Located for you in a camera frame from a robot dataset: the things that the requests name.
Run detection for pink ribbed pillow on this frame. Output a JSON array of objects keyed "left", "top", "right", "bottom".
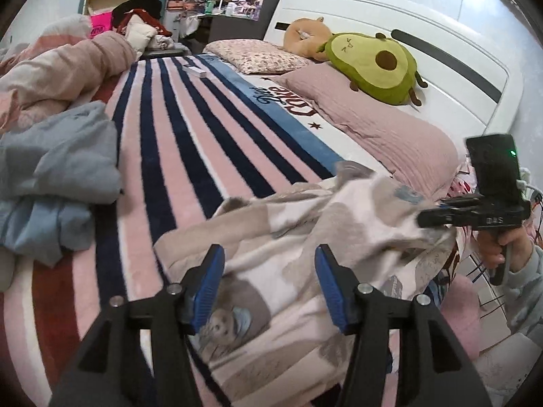
[{"left": 273, "top": 63, "right": 461, "bottom": 200}]

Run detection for clothes pile on chair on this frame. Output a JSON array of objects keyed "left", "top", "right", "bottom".
[{"left": 111, "top": 0, "right": 175, "bottom": 59}]

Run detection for floral pink pillow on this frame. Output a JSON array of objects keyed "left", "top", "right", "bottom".
[{"left": 203, "top": 39, "right": 313, "bottom": 75}]

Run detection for white bed headboard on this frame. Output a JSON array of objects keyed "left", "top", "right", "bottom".
[{"left": 264, "top": 0, "right": 524, "bottom": 166}]

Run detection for striped fleece bed blanket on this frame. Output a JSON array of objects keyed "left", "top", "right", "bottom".
[{"left": 1, "top": 55, "right": 385, "bottom": 406}]

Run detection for tan bear plush toy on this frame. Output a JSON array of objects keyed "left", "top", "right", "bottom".
[{"left": 283, "top": 17, "right": 332, "bottom": 62}]

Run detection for person right hand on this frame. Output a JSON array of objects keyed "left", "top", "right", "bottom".
[{"left": 477, "top": 226, "right": 534, "bottom": 273}]

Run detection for green avocado plush toy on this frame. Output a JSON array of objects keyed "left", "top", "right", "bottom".
[{"left": 318, "top": 32, "right": 428, "bottom": 106}]

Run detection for bear print pajama pants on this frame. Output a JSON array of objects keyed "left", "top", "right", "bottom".
[{"left": 155, "top": 161, "right": 455, "bottom": 406}]

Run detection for cluttered dark desk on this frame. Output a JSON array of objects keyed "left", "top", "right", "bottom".
[{"left": 163, "top": 0, "right": 263, "bottom": 53}]

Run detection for dark grey bookshelf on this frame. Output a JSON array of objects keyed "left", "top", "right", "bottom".
[{"left": 180, "top": 0, "right": 279, "bottom": 47}]

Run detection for small white remote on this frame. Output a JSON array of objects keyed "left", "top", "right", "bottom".
[{"left": 182, "top": 64, "right": 207, "bottom": 78}]

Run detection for pink round stool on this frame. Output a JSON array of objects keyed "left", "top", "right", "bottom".
[{"left": 441, "top": 274, "right": 481, "bottom": 361}]

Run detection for pink shopping bag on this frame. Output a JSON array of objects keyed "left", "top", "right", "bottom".
[{"left": 89, "top": 11, "right": 112, "bottom": 39}]

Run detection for grey blue folded clothes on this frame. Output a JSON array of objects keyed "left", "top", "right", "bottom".
[{"left": 1, "top": 101, "right": 121, "bottom": 290}]

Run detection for pink striped crumpled duvet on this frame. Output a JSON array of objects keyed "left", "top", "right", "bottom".
[{"left": 1, "top": 14, "right": 136, "bottom": 133}]

